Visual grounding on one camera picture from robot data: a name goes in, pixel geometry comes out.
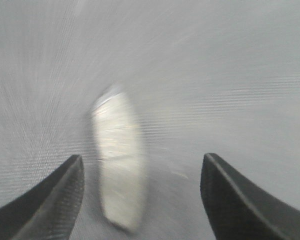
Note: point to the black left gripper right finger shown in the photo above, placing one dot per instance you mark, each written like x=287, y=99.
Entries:
x=238, y=209

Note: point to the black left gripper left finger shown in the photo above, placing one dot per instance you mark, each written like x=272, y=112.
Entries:
x=48, y=211

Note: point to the brake pad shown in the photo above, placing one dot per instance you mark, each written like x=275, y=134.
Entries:
x=122, y=157

